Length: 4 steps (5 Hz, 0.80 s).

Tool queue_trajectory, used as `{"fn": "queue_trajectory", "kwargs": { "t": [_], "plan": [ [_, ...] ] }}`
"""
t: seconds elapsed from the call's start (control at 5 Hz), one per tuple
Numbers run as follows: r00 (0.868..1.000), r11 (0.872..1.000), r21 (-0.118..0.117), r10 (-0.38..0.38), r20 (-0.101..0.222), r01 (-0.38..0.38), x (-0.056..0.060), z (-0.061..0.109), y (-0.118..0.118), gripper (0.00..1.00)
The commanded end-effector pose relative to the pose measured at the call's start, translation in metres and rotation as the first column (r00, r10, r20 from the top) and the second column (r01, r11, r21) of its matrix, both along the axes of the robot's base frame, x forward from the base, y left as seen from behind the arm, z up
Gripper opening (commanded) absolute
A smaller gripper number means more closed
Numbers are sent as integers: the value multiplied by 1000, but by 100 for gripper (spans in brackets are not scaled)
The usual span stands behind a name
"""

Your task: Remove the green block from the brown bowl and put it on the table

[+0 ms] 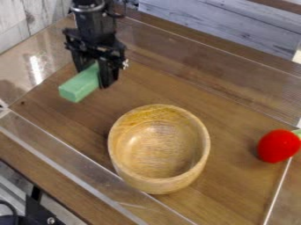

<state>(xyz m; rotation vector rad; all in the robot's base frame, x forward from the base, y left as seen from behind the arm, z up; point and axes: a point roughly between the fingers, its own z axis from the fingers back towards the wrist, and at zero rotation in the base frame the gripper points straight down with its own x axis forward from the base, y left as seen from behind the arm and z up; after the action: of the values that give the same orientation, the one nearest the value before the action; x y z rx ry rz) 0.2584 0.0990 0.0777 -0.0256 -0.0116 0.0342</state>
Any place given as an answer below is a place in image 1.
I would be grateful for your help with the red strawberry toy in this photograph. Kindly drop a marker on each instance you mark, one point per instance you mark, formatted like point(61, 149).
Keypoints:
point(279, 145)

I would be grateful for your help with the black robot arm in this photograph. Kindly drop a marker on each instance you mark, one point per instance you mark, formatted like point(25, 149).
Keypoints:
point(88, 4)

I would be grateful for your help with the green rectangular block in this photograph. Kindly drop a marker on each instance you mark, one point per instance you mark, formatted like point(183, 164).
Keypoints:
point(78, 87)

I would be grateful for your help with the brown wooden bowl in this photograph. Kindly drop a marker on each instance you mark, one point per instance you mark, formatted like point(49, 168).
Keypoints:
point(159, 146)

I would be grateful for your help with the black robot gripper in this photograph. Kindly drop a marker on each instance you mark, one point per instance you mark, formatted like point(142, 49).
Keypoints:
point(92, 41)

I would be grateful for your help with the black metal table leg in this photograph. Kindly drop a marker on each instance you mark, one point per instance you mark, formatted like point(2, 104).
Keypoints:
point(37, 193)

